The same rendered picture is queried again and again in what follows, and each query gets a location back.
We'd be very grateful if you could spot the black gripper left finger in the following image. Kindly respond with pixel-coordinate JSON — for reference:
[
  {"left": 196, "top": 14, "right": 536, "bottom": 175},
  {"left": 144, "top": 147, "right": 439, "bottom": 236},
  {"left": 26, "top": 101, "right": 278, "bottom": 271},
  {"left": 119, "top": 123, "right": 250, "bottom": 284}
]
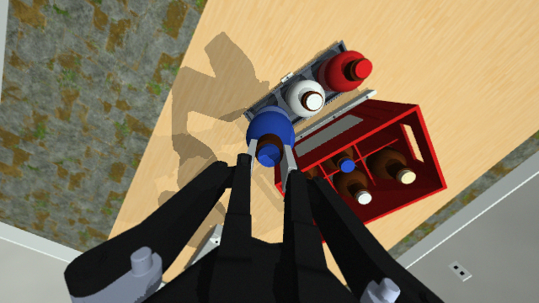
[{"left": 64, "top": 139, "right": 258, "bottom": 303}]

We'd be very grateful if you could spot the brown glass bottle with cream cap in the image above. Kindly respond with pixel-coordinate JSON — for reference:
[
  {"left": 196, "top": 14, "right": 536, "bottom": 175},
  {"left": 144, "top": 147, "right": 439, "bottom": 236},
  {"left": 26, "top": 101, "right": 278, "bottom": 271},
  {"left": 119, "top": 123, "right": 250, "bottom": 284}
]
[{"left": 363, "top": 146, "right": 416, "bottom": 183}]

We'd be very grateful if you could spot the brown bottle with blue cap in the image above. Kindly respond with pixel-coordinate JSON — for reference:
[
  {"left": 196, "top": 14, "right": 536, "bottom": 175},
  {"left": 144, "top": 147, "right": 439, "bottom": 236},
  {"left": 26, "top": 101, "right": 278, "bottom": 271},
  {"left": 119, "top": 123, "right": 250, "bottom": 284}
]
[{"left": 322, "top": 146, "right": 355, "bottom": 173}]

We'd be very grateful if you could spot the blue bottle with light blue label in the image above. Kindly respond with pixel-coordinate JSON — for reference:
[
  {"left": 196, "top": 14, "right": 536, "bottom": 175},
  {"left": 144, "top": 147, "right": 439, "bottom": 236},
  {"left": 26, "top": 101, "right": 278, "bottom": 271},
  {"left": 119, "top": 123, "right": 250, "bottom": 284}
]
[{"left": 246, "top": 105, "right": 296, "bottom": 167}]

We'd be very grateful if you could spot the brown bottle with white cap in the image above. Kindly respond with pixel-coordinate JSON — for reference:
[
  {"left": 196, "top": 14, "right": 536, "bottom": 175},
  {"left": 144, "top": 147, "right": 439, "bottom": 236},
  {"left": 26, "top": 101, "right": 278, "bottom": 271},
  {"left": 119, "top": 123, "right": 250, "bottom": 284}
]
[
  {"left": 304, "top": 166, "right": 318, "bottom": 179},
  {"left": 329, "top": 165, "right": 371, "bottom": 205}
]

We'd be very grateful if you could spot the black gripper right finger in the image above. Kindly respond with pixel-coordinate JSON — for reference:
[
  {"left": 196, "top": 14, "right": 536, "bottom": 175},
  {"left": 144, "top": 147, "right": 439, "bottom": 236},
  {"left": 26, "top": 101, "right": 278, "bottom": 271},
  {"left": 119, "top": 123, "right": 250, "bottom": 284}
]
[{"left": 280, "top": 145, "right": 445, "bottom": 303}]

